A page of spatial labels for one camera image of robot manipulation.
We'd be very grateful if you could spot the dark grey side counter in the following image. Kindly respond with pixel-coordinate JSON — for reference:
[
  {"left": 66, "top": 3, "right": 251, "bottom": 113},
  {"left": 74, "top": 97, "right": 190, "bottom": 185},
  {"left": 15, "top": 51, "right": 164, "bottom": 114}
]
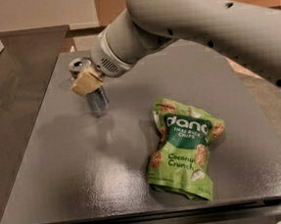
[{"left": 0, "top": 25, "right": 70, "bottom": 223}]

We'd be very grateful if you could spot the silver blue redbull can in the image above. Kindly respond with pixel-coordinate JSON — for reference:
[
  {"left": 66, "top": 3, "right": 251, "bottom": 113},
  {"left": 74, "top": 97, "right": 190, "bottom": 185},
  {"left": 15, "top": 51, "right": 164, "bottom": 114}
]
[{"left": 69, "top": 57, "right": 109, "bottom": 113}]

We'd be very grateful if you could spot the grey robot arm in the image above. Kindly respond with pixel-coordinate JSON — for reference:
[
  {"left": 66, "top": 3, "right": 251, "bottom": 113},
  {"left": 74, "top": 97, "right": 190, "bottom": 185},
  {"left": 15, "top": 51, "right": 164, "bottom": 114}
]
[{"left": 71, "top": 0, "right": 281, "bottom": 111}]

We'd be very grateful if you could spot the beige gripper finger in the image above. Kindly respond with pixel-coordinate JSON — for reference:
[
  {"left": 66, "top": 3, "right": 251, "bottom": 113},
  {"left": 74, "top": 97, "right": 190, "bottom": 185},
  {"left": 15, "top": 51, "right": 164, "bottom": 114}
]
[{"left": 71, "top": 67, "right": 104, "bottom": 97}]

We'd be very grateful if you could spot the green rice chips bag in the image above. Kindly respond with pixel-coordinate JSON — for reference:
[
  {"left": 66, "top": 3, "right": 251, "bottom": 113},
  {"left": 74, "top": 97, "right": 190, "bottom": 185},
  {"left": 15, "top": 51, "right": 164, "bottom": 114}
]
[{"left": 147, "top": 98, "right": 225, "bottom": 201}]

